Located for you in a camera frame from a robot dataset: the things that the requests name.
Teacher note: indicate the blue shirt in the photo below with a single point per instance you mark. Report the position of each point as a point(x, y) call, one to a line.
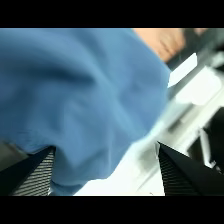
point(80, 93)

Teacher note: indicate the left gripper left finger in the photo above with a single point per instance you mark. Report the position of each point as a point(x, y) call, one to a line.
point(26, 176)

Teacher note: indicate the silver frame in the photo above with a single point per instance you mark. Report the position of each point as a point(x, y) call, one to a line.
point(200, 86)

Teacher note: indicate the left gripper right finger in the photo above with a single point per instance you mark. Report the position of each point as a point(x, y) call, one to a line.
point(186, 176)

